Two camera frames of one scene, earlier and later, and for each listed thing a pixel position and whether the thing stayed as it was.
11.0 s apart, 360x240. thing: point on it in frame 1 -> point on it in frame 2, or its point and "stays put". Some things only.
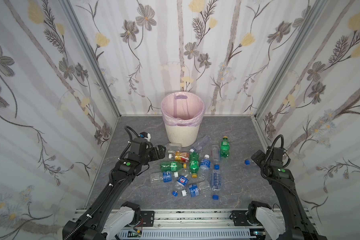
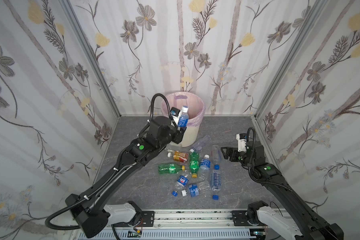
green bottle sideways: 172,166 stays put
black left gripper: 159,151 -> 179,135
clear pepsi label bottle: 181,182 stays put
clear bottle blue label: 166,176 -> 184,117
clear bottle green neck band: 175,147 stays put
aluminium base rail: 185,220 stays put
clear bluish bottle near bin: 200,144 stays put
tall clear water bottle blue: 216,178 stays put
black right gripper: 258,156 -> 233,154
